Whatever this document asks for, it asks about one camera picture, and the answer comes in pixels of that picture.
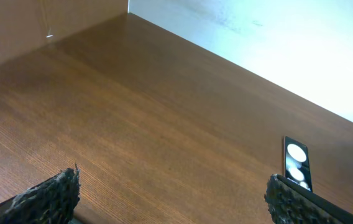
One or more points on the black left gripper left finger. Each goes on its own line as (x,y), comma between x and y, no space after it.
(50,202)

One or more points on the black smartphone silver back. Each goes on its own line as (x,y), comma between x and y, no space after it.
(296,163)

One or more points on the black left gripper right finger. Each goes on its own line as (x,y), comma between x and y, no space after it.
(290,203)

